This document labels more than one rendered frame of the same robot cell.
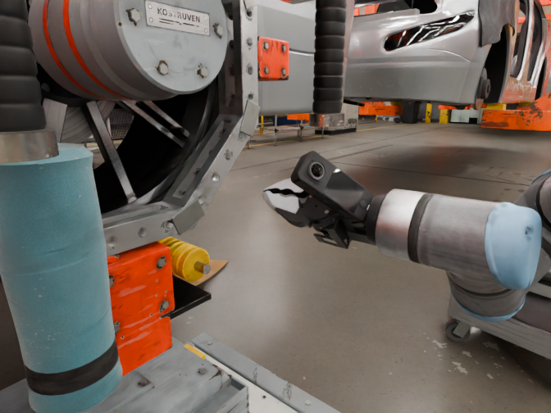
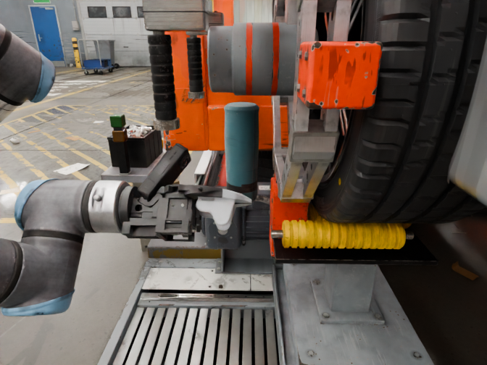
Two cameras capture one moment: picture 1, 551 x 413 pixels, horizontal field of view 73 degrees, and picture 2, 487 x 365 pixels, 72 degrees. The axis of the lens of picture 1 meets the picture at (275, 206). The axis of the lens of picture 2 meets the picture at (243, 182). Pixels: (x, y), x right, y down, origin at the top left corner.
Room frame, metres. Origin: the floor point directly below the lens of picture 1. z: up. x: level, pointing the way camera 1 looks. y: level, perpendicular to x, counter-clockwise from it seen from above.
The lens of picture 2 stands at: (1.01, -0.32, 0.88)
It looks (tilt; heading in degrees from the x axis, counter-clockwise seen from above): 23 degrees down; 142
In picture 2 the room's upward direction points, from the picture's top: straight up
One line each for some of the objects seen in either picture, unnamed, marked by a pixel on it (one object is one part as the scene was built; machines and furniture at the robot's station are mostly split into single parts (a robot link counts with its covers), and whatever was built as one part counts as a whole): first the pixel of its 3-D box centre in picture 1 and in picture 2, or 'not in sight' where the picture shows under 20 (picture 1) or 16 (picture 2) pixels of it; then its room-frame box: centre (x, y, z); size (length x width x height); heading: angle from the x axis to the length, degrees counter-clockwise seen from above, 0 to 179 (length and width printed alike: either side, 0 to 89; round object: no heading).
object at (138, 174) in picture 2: not in sight; (142, 159); (-0.29, 0.18, 0.44); 0.43 x 0.17 x 0.03; 140
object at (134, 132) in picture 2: not in sight; (137, 143); (-0.26, 0.16, 0.51); 0.20 x 0.14 x 0.13; 137
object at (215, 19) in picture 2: not in sight; (205, 23); (0.24, 0.18, 0.93); 0.09 x 0.05 x 0.05; 50
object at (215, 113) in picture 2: not in sight; (280, 99); (0.12, 0.56, 0.69); 0.52 x 0.17 x 0.35; 50
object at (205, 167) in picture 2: not in sight; (225, 129); (-1.04, 1.13, 0.28); 2.47 x 0.09 x 0.22; 140
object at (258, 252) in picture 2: not in sight; (263, 232); (0.23, 0.39, 0.26); 0.42 x 0.18 x 0.35; 50
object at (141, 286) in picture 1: (113, 296); (303, 218); (0.52, 0.25, 0.48); 0.16 x 0.12 x 0.17; 50
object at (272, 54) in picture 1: (260, 60); (333, 73); (0.75, 0.03, 0.85); 0.09 x 0.08 x 0.07; 140
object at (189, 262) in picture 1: (156, 247); (340, 234); (0.66, 0.23, 0.51); 0.29 x 0.06 x 0.06; 50
